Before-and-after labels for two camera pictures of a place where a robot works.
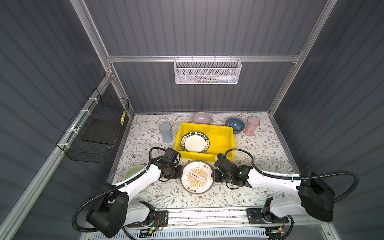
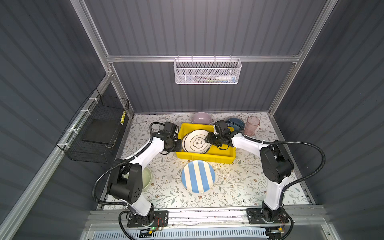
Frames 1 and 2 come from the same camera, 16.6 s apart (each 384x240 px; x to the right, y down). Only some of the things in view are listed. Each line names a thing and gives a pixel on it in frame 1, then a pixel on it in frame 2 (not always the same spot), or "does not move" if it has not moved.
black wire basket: [96, 130] does not move
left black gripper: [179, 173] → [178, 146]
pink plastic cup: [251, 126] does not move
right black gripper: [214, 174] → [209, 135]
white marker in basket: [223, 78] does not move
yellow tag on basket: [123, 117] does not move
